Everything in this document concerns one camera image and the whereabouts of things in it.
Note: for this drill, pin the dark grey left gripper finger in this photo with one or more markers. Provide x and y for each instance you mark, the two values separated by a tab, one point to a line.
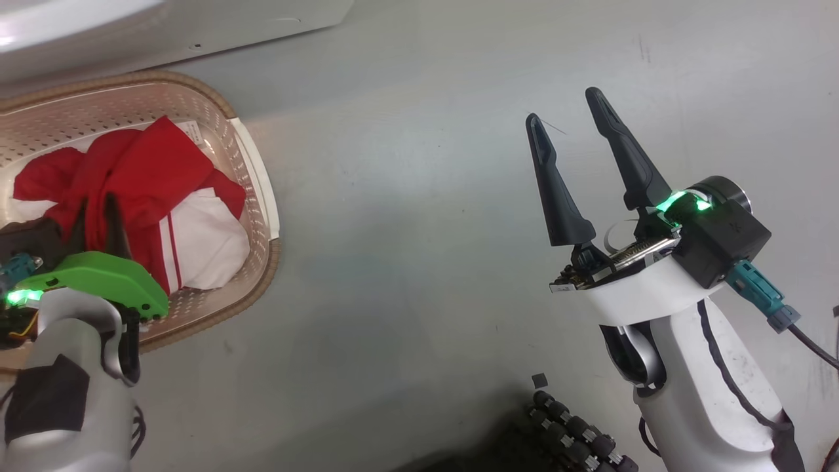
117	233
81	233

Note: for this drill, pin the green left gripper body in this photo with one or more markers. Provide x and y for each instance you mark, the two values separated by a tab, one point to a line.
105	278

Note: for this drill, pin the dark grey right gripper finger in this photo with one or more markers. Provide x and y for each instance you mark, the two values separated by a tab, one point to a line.
564	210
632	170

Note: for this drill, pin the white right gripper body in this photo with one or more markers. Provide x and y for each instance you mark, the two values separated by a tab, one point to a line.
642	298

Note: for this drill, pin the red and white garment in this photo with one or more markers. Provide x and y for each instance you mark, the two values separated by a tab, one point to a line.
144	170

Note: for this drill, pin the cream perforated laundry basket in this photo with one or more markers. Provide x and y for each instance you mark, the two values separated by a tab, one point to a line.
249	196

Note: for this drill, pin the white front-load washing machine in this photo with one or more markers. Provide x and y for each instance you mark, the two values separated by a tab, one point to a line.
131	33

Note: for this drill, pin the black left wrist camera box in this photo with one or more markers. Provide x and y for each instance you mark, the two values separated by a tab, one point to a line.
29	239

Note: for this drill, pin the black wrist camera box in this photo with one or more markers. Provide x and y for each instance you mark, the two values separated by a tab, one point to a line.
29	239
724	236

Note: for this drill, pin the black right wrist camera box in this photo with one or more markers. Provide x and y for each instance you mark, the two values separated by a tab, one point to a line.
724	236

